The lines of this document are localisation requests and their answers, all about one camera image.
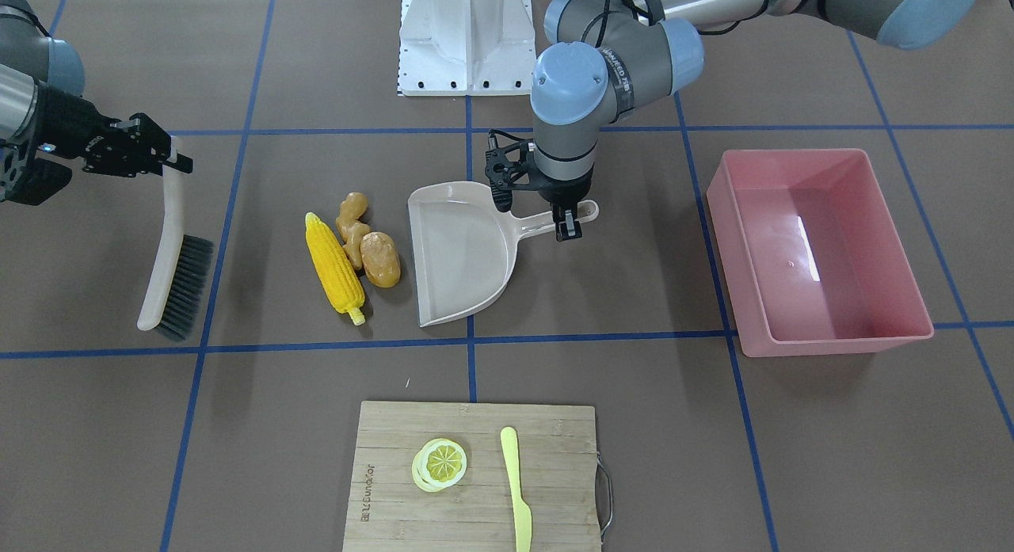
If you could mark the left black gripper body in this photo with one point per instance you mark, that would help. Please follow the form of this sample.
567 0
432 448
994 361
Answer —
564 193

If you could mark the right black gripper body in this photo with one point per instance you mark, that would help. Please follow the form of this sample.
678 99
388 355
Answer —
70 127

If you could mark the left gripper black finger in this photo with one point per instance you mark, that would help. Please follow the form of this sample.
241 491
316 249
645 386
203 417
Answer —
567 224

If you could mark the beige plastic dustpan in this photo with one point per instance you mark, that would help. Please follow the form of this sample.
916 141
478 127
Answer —
464 248

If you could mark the beige hand brush black bristles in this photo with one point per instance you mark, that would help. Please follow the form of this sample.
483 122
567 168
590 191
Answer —
182 263

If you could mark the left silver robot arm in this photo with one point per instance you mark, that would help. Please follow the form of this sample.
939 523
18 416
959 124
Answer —
607 58

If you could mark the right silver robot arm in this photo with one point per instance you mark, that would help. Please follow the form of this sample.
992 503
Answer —
31 55

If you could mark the pink plastic bin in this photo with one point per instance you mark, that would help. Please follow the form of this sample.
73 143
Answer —
813 261

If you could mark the brown toy potato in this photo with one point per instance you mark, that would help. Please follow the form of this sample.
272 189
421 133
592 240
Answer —
380 259

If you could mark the tan toy ginger root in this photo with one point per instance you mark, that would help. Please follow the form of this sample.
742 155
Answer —
351 228

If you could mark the yellow toy corn cob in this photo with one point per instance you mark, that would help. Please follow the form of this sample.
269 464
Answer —
339 280

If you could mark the yellow toy lemon slices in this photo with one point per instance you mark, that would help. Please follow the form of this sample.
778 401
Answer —
440 464

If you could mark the bamboo cutting board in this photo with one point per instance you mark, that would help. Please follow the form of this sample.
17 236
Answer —
558 468

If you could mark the yellow plastic knife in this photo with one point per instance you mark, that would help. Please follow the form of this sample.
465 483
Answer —
521 512

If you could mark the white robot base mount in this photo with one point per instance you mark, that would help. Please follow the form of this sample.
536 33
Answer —
466 47

